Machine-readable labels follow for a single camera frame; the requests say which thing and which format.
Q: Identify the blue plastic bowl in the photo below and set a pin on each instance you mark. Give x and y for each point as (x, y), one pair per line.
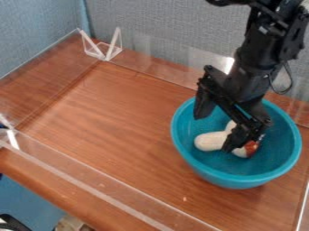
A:
(221, 167)

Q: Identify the white brown plush mushroom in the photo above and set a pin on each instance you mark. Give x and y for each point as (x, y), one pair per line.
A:
(212, 142)

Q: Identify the clear acrylic front barrier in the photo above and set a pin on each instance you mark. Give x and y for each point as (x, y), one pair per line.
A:
(42, 166)

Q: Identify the clear acrylic barrier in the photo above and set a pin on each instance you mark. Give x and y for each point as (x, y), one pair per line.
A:
(181, 67)
(42, 166)
(30, 88)

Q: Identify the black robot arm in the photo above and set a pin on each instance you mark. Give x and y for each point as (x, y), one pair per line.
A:
(274, 42)

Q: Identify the clear acrylic left barrier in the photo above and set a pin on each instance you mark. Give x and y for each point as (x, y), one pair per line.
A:
(30, 88)

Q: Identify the clear acrylic back barrier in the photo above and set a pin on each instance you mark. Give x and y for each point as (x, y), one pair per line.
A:
(181, 67)

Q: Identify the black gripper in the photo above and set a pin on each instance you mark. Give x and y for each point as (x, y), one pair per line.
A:
(237, 93)

